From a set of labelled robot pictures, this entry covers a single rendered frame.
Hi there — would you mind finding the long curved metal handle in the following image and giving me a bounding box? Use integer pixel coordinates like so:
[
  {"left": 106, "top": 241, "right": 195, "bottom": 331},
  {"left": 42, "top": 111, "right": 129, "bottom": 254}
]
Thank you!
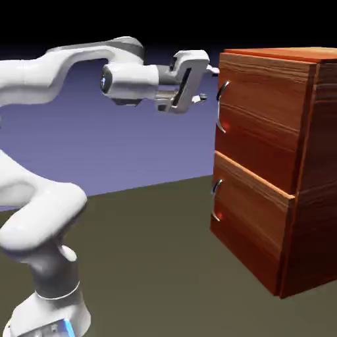
[{"left": 215, "top": 80, "right": 230, "bottom": 134}]

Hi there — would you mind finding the small wooden cabinet door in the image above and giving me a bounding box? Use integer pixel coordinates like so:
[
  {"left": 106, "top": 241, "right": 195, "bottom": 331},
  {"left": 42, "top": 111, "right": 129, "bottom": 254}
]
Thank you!
[{"left": 209, "top": 150, "right": 296, "bottom": 296}]

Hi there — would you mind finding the short curved metal handle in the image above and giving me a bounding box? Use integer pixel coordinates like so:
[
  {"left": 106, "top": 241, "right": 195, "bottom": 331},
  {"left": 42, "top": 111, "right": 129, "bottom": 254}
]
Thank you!
[{"left": 211, "top": 179, "right": 224, "bottom": 222}]

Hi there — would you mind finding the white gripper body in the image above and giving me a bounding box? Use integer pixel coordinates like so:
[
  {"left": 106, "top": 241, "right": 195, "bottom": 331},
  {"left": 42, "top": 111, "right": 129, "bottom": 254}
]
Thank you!
[{"left": 169, "top": 49, "right": 211, "bottom": 115}]

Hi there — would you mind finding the reddish wooden cabinet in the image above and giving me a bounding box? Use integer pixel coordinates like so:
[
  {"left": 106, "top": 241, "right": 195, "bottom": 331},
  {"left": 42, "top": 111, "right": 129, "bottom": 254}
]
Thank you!
[{"left": 209, "top": 46, "right": 337, "bottom": 299}]

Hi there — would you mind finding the large wooden cabinet door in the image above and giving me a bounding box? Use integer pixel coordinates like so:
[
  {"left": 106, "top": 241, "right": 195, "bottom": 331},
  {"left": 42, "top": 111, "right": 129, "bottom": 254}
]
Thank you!
[{"left": 214, "top": 52, "right": 317, "bottom": 195}]

